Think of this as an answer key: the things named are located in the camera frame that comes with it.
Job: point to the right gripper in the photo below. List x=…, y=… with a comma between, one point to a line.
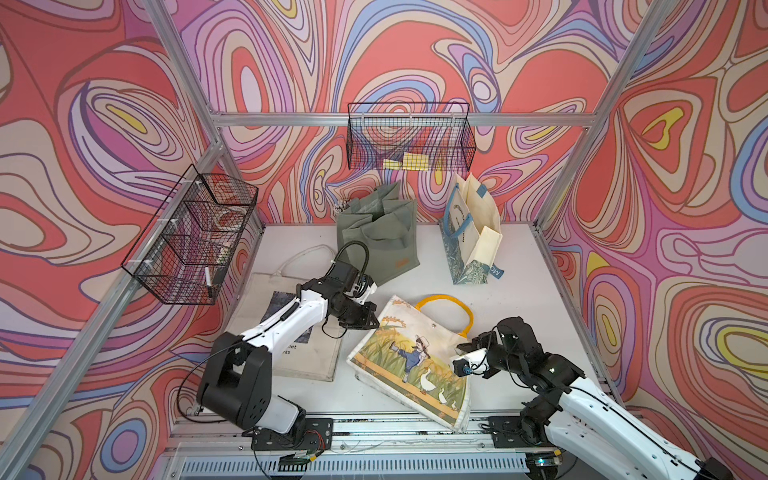
x=482, y=341

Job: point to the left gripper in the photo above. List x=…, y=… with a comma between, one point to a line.
x=364, y=322

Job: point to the cream canvas tote bag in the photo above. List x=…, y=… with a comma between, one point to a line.
x=314, y=353

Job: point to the white bag yellow handles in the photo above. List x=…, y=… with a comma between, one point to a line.
x=408, y=358

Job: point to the olive green fabric bag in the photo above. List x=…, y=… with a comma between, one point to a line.
x=386, y=223

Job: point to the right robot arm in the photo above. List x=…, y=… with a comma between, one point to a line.
x=570, y=411

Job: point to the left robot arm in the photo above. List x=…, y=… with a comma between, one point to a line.
x=236, y=383

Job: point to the yellow sticky notes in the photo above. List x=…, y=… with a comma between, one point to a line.
x=408, y=162

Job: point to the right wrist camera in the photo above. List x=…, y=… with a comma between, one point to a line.
x=471, y=363

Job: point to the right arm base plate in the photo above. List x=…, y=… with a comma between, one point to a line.
x=515, y=431

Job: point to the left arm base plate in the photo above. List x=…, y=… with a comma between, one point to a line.
x=313, y=435

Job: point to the beige bag blue handles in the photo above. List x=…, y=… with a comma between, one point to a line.
x=471, y=232

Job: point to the black wire basket left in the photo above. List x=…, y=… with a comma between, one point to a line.
x=183, y=256

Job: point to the black wire basket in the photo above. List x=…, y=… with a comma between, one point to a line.
x=378, y=130
x=183, y=256

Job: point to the black wire basket back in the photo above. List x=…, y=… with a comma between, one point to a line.
x=378, y=130

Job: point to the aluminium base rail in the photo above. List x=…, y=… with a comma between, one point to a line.
x=390, y=445

